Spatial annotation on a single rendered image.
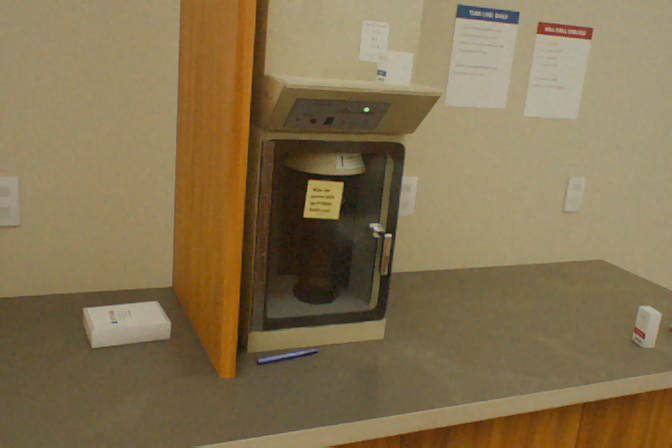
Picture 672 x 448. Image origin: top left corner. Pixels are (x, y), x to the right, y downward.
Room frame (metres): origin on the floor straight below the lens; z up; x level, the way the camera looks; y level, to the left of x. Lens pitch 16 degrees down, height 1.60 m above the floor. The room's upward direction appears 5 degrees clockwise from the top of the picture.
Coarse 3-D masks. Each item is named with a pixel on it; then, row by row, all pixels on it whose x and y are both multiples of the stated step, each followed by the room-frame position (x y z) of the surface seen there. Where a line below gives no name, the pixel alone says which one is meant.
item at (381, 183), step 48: (288, 144) 1.32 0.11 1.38; (336, 144) 1.36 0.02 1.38; (384, 144) 1.41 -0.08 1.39; (288, 192) 1.32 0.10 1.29; (384, 192) 1.41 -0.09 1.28; (288, 240) 1.33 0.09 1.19; (336, 240) 1.37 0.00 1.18; (288, 288) 1.33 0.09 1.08; (336, 288) 1.37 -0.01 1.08; (384, 288) 1.42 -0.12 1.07
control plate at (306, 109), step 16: (304, 112) 1.27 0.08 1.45; (320, 112) 1.28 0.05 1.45; (336, 112) 1.30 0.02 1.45; (352, 112) 1.31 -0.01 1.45; (368, 112) 1.32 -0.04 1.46; (384, 112) 1.33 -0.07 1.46; (304, 128) 1.31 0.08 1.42; (320, 128) 1.32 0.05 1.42; (336, 128) 1.33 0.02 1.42; (352, 128) 1.35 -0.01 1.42; (368, 128) 1.36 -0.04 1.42
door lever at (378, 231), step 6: (378, 228) 1.41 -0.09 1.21; (378, 234) 1.39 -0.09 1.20; (384, 234) 1.37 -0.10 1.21; (390, 234) 1.37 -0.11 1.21; (384, 240) 1.36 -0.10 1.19; (390, 240) 1.36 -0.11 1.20; (384, 246) 1.36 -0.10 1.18; (384, 252) 1.36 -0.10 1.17; (384, 258) 1.36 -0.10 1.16; (384, 264) 1.36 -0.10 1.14; (384, 270) 1.36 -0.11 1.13
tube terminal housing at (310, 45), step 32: (256, 0) 1.37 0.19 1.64; (288, 0) 1.32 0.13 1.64; (320, 0) 1.35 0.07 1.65; (352, 0) 1.38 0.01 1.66; (384, 0) 1.41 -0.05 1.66; (416, 0) 1.44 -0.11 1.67; (256, 32) 1.36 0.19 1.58; (288, 32) 1.32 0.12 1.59; (320, 32) 1.35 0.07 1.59; (352, 32) 1.38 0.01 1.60; (416, 32) 1.44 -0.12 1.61; (256, 64) 1.35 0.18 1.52; (288, 64) 1.33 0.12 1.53; (320, 64) 1.35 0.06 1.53; (352, 64) 1.38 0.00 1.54; (256, 96) 1.34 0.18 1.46; (256, 128) 1.33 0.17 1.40; (256, 160) 1.32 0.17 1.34; (256, 192) 1.31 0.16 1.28; (384, 320) 1.44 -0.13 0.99
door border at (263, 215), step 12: (264, 156) 1.30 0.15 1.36; (264, 168) 1.30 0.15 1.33; (264, 180) 1.30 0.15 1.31; (264, 192) 1.30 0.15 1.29; (264, 204) 1.30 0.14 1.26; (264, 216) 1.30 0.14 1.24; (264, 228) 1.30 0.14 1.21; (264, 240) 1.30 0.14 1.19; (264, 252) 1.30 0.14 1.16; (264, 264) 1.31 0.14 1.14; (264, 276) 1.31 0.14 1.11; (264, 288) 1.31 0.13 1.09; (252, 312) 1.29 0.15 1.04
